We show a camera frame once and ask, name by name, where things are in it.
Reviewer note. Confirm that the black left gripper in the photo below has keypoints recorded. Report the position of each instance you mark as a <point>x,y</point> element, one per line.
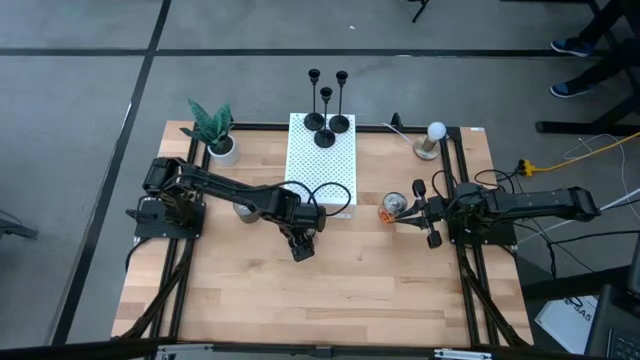
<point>300,230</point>

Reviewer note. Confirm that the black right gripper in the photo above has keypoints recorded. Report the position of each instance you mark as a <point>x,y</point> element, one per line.
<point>434,212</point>

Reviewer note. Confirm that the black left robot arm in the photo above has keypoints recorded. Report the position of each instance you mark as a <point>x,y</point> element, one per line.
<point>225,187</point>

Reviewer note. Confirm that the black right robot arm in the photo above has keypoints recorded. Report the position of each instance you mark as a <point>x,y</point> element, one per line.
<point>540,202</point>

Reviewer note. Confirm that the candle tin orange label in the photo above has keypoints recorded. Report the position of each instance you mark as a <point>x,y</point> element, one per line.
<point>392,202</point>

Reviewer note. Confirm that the bulb lamp wooden base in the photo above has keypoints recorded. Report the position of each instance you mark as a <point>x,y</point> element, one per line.
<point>436,131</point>

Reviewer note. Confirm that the small black clamp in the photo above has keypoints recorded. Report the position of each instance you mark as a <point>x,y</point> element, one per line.
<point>396,121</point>

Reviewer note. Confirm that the green plant in white pot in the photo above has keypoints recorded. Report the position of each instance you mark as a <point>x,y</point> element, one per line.
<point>212,125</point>

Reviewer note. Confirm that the black floor beam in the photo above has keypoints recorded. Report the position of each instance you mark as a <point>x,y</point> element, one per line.
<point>565,287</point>

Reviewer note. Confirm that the white cardboard box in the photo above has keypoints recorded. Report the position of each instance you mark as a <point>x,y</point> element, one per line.
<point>565,325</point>

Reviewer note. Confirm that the person's shoe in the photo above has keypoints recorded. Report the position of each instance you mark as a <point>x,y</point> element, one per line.
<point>570,47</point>
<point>567,89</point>

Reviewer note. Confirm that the black stand leg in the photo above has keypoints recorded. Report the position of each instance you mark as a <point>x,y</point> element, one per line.
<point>419,12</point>

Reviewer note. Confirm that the black laptop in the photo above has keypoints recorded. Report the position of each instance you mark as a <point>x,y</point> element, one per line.
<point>615,325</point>

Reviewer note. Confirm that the person's leg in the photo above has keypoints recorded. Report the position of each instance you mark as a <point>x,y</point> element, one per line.
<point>607,22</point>
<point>615,65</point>

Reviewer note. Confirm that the black rig crossbar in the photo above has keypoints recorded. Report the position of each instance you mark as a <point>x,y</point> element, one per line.
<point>75,350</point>

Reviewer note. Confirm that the grey chair base leg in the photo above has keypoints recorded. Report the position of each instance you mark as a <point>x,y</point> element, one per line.
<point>15,229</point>

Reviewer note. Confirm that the black aluminium rail frame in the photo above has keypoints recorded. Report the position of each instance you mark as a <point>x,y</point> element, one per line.
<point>487,236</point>
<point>150,229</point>

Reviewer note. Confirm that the black cross rail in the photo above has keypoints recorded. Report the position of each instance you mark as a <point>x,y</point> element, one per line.
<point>260,126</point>

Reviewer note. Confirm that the silver metal bracket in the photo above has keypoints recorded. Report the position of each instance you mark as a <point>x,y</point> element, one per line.
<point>185,351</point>
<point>462,355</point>

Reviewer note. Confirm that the black desk frame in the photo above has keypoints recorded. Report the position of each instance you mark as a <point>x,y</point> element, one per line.
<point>575,127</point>

